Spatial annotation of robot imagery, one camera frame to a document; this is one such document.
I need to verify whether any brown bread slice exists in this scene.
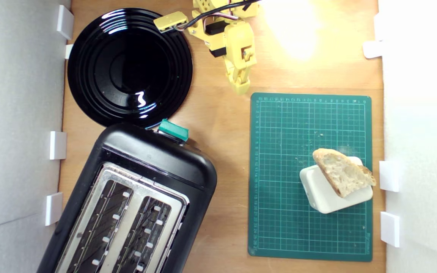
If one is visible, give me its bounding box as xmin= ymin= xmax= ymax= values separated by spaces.
xmin=313 ymin=148 xmax=377 ymax=198

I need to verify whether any green toaster lever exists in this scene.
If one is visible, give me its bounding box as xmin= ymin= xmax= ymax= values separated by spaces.
xmin=158 ymin=118 xmax=189 ymax=143

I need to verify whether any black two-slot toaster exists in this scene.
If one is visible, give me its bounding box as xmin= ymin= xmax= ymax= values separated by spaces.
xmin=36 ymin=122 xmax=218 ymax=273

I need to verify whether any black plate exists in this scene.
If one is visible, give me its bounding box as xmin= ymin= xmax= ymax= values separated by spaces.
xmin=67 ymin=8 xmax=193 ymax=129

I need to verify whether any green cutting mat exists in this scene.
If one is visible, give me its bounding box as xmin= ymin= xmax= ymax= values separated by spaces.
xmin=248 ymin=92 xmax=373 ymax=262

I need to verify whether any white block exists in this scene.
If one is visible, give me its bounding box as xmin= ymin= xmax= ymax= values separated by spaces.
xmin=299 ymin=156 xmax=374 ymax=214

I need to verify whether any yellow wrist camera mount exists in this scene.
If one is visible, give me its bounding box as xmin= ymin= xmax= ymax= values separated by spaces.
xmin=153 ymin=11 xmax=189 ymax=34

